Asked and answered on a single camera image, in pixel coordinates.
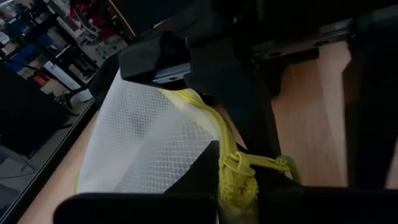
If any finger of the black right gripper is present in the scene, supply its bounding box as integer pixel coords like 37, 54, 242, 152
119, 30, 280, 154
343, 14, 398, 189

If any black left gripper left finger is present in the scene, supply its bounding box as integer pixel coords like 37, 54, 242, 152
52, 139, 220, 224

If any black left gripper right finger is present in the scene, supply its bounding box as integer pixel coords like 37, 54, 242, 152
257, 166, 398, 224

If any white mesh pouch yellow trim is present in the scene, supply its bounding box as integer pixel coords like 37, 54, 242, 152
74, 70, 302, 224

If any cluttered storage shelving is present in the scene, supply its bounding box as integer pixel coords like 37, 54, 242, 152
0, 0, 131, 103

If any long thin yellow cable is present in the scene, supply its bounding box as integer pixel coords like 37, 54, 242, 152
108, 0, 137, 38

